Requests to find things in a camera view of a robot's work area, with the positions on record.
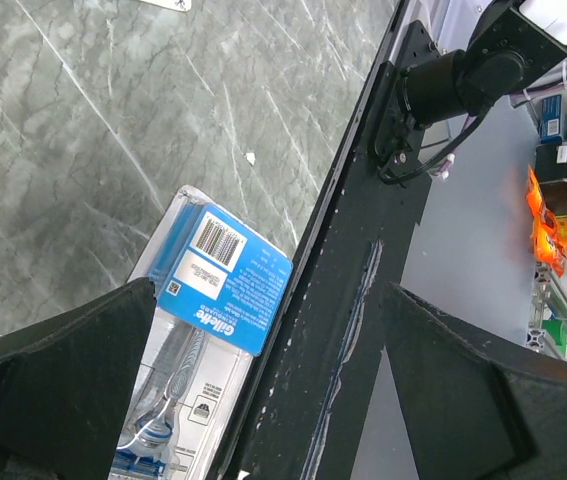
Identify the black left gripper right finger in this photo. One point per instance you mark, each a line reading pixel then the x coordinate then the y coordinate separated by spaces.
pixel 475 406

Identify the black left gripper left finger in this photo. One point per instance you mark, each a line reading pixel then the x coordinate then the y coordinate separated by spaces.
pixel 66 383

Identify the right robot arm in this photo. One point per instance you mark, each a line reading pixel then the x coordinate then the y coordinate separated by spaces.
pixel 514 43

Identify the orange snack packet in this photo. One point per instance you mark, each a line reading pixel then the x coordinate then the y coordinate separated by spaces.
pixel 549 233

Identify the blue razor blister pack front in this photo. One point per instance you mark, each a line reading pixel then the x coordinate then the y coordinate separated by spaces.
pixel 218 286

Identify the blue background box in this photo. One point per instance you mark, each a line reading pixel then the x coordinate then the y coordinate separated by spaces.
pixel 551 119

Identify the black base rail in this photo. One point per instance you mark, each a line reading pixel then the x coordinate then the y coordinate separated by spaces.
pixel 302 411

